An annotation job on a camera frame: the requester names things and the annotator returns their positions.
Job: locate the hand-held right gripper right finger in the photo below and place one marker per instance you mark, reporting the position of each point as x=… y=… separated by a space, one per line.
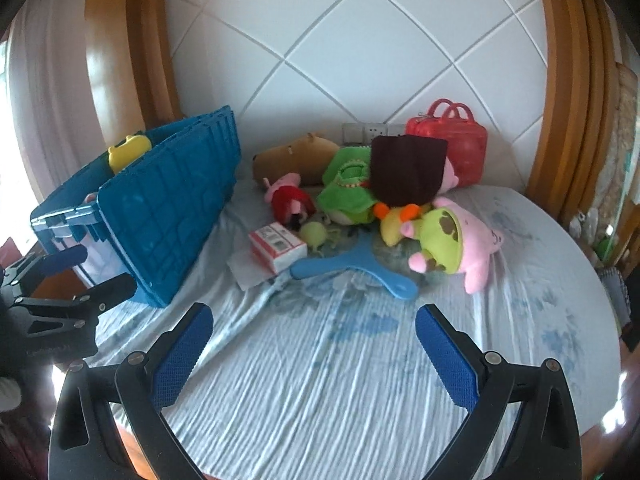
x=447 y=355

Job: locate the yellow mouse plush toy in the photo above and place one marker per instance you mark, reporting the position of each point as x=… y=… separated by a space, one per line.
x=127 y=155

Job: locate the plush doll green dress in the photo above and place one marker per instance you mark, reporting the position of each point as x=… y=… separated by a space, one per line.
x=405 y=170

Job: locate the pink starfish plush green shorts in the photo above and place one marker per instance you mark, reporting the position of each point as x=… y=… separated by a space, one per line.
x=475 y=240

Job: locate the beige patterned cloth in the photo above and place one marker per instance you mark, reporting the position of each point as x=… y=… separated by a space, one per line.
x=627 y=120

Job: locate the wooden headboard pillar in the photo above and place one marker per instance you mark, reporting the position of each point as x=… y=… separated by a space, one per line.
x=570 y=85
x=130 y=35

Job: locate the white curtain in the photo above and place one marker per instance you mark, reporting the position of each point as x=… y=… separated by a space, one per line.
x=40 y=110

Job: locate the small white red-label box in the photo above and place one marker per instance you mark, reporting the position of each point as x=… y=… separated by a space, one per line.
x=277 y=247

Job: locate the white paper sheet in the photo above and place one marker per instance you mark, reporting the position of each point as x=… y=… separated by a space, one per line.
x=247 y=272

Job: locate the small white figurine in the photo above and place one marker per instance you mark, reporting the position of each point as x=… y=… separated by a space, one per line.
x=584 y=222

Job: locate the blue plastic boomerang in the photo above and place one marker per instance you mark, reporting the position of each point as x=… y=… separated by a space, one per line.
x=350 y=265

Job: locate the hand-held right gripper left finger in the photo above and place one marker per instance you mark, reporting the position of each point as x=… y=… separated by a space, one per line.
x=182 y=355

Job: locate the brown capybara plush toy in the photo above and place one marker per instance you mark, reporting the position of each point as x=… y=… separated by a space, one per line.
x=300 y=160

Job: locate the small pig plush red dress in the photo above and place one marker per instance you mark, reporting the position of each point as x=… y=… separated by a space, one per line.
x=290 y=200

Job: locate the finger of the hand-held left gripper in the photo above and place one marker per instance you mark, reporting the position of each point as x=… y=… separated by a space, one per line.
x=60 y=260
x=100 y=293

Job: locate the red toy suitcase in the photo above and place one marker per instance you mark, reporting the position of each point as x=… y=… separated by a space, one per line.
x=465 y=155

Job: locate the spiral notebook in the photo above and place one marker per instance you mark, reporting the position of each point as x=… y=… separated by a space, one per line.
x=615 y=290

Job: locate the yellow plush with orange pompoms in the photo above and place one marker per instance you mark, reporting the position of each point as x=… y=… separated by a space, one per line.
x=392 y=228

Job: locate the blue plastic storage crate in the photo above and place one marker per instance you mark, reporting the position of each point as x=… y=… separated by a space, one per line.
x=165 y=210

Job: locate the small green ball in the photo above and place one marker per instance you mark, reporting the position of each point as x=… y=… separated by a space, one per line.
x=314 y=234

